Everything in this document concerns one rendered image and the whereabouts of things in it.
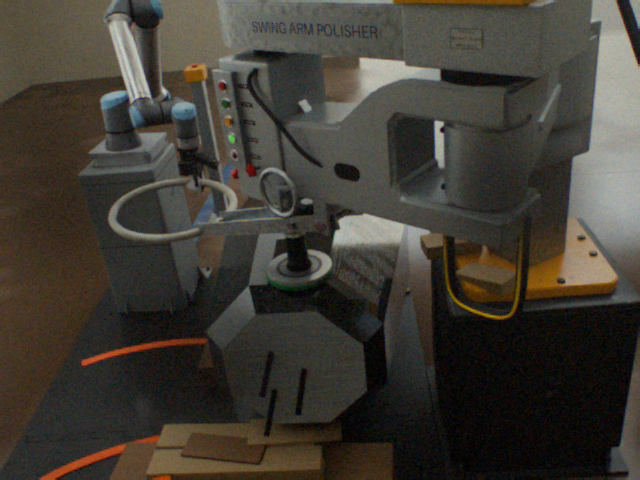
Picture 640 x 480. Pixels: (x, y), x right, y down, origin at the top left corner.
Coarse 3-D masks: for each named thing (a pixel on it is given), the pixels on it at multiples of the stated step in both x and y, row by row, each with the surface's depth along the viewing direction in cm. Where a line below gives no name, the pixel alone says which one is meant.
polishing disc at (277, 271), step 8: (280, 256) 217; (312, 256) 215; (320, 256) 214; (272, 264) 213; (280, 264) 213; (312, 264) 210; (320, 264) 210; (328, 264) 209; (272, 272) 209; (280, 272) 208; (288, 272) 207; (304, 272) 206; (312, 272) 206; (320, 272) 205; (328, 272) 206; (272, 280) 206; (280, 280) 204; (288, 280) 203; (296, 280) 203; (304, 280) 202; (312, 280) 202
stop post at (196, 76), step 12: (192, 72) 405; (204, 72) 409; (192, 84) 411; (204, 84) 416; (204, 96) 415; (204, 108) 418; (204, 120) 422; (204, 132) 426; (204, 144) 430; (216, 144) 436; (216, 156) 435; (216, 180) 442; (216, 192) 446; (216, 204) 451; (216, 216) 459
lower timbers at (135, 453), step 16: (128, 448) 251; (144, 448) 251; (336, 448) 240; (352, 448) 240; (368, 448) 239; (384, 448) 238; (128, 464) 244; (144, 464) 243; (336, 464) 234; (352, 464) 233; (368, 464) 232; (384, 464) 231
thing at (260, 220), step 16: (256, 208) 222; (336, 208) 195; (208, 224) 225; (224, 224) 218; (240, 224) 212; (256, 224) 206; (272, 224) 201; (288, 224) 194; (304, 224) 190; (320, 224) 180; (336, 224) 181
